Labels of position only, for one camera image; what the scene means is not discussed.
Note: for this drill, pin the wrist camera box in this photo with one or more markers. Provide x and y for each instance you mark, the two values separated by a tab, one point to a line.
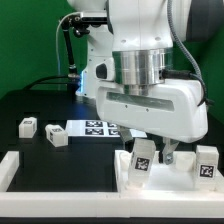
106	70

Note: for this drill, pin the white U-shaped fence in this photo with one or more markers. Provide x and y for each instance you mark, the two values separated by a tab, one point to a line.
126	204

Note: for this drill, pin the white square tabletop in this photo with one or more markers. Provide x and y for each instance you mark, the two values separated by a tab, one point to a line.
177	177

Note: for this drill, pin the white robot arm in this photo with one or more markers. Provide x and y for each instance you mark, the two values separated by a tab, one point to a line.
150	81

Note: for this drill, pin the white sheet with tags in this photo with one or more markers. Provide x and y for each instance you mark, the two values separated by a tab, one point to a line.
91	128

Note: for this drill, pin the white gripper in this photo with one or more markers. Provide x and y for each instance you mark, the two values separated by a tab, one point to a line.
169	110

